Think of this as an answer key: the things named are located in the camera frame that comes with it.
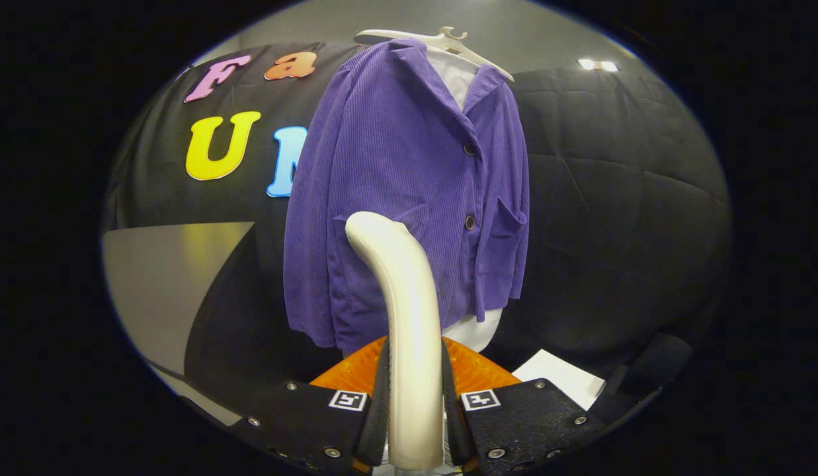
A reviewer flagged grey cabinet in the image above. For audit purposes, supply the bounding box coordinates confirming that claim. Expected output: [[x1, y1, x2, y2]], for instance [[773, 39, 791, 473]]
[[102, 221, 256, 377]]

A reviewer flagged white shirt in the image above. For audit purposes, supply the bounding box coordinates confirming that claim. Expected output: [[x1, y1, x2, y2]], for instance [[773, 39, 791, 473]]
[[425, 48, 505, 353]]

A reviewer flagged purple corduroy jacket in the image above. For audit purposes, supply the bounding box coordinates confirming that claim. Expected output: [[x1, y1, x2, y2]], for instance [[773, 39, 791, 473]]
[[283, 38, 530, 354]]

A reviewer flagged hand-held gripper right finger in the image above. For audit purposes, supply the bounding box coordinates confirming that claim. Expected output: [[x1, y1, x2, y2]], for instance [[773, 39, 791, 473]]
[[439, 335, 608, 475]]

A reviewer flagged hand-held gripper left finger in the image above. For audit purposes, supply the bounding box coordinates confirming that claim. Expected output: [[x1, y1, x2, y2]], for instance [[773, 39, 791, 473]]
[[227, 335, 391, 475]]

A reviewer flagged white flat box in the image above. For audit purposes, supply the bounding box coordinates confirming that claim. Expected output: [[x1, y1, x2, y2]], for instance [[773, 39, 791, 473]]
[[512, 349, 606, 411]]

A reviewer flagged dark blocky object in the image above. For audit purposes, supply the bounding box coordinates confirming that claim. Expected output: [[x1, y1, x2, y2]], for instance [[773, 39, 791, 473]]
[[607, 334, 694, 411]]

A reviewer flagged white clothes hanger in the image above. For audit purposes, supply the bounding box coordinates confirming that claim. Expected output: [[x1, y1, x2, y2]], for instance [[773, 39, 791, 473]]
[[354, 26, 515, 83]]

